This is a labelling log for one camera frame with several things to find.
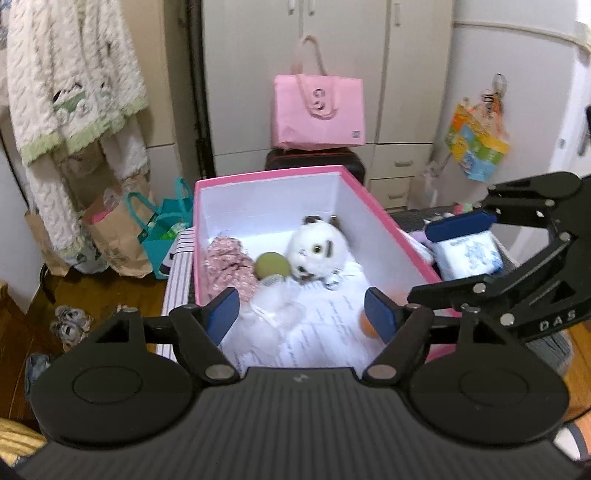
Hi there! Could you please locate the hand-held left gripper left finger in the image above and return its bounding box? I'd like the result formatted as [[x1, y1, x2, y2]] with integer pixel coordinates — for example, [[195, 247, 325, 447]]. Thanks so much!
[[60, 286, 242, 385]]

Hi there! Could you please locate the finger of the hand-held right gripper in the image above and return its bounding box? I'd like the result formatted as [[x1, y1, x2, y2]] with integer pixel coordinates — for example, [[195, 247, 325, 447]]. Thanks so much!
[[424, 171, 583, 244], [406, 232, 579, 327]]

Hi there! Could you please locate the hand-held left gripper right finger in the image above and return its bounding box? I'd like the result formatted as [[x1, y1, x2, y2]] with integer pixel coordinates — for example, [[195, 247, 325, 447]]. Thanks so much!
[[362, 287, 525, 387]]

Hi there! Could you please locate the orange makeup sponge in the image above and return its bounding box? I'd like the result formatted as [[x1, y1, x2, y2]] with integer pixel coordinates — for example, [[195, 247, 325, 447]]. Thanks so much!
[[360, 308, 384, 340]]

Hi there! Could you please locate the wet wipes pack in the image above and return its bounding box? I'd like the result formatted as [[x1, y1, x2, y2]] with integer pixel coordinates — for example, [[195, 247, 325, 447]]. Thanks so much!
[[431, 229, 505, 280]]

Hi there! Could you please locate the pink floral scrunchie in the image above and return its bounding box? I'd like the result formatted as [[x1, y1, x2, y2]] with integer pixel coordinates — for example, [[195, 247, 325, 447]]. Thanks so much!
[[203, 236, 260, 301]]

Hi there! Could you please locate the green round powder puff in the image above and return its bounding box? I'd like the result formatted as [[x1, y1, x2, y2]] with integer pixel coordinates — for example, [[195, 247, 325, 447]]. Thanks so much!
[[255, 251, 291, 280]]

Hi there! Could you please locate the white panda plush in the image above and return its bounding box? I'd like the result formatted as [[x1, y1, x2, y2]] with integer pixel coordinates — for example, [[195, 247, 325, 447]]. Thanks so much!
[[283, 216, 356, 284]]

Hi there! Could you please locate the pink storage box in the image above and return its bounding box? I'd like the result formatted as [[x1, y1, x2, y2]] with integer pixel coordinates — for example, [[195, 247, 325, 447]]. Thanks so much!
[[193, 165, 462, 365]]

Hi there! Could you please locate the white plastic bag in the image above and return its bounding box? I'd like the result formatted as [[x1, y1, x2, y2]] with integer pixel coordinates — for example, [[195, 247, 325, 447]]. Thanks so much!
[[422, 161, 439, 208]]

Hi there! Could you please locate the striped table cloth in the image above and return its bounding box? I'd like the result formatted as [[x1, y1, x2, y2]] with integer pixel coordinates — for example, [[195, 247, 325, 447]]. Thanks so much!
[[156, 228, 199, 358]]

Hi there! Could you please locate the colourful gift bag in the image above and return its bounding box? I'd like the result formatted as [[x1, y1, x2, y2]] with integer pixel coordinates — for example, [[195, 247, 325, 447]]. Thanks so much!
[[444, 95, 511, 183]]

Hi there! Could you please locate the teal gift bag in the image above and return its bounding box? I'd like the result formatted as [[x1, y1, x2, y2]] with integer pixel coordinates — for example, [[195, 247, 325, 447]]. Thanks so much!
[[127, 178, 195, 280]]

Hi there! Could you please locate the brown paper bag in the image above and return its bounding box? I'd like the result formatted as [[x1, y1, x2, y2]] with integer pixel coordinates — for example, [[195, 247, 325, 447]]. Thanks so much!
[[81, 185, 153, 278], [25, 208, 70, 278]]

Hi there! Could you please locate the fuzzy slipper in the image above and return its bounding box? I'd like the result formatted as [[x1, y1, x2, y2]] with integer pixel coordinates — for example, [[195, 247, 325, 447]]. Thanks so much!
[[50, 305, 100, 348]]

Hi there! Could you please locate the white door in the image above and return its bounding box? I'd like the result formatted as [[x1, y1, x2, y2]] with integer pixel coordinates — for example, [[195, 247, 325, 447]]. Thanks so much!
[[499, 0, 591, 278]]

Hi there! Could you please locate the grey wooden wardrobe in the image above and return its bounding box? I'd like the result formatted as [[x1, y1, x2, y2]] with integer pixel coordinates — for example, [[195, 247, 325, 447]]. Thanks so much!
[[201, 0, 455, 213]]

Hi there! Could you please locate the black suitcase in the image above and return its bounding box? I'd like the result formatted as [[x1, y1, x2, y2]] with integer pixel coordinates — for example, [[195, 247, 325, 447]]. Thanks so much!
[[264, 147, 365, 185]]

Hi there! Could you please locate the pink tote bag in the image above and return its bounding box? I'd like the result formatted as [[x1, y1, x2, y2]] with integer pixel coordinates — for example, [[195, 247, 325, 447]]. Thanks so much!
[[272, 36, 365, 151]]

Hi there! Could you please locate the yellow cloth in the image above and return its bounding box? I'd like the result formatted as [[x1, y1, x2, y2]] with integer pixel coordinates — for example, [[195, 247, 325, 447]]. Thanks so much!
[[0, 418, 47, 467]]

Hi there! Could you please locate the white fluffy robe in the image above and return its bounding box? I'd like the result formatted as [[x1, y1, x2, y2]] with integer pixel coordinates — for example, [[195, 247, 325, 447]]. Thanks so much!
[[0, 0, 151, 264]]

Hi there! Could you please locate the metal door handle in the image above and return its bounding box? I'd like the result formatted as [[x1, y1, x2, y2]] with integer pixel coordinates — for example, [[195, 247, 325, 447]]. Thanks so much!
[[579, 106, 591, 158]]

